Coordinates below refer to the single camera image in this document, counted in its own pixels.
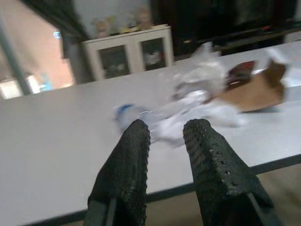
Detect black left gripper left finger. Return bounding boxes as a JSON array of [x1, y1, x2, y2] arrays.
[[83, 119, 151, 226]]

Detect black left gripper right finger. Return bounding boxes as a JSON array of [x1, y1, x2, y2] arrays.
[[182, 119, 284, 226]]

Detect clear plastic bottle blue cap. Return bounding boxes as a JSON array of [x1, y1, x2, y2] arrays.
[[112, 103, 170, 132]]

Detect white crumpled paper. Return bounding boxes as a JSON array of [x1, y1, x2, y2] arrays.
[[150, 90, 247, 148]]

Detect white table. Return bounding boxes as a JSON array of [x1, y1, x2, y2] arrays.
[[0, 41, 301, 226]]

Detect brown cardboard box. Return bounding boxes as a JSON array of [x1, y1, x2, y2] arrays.
[[211, 57, 288, 113]]

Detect clear crumpled plastic bag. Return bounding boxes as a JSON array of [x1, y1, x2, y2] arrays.
[[173, 42, 228, 99]]

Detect dark red wrapper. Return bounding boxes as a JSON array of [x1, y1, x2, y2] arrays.
[[227, 60, 257, 86]]

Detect white glass-door cabinet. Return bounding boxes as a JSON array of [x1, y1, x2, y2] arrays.
[[83, 24, 174, 82]]

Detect plush toy figures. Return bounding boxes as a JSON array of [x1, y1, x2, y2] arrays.
[[91, 8, 152, 37]]

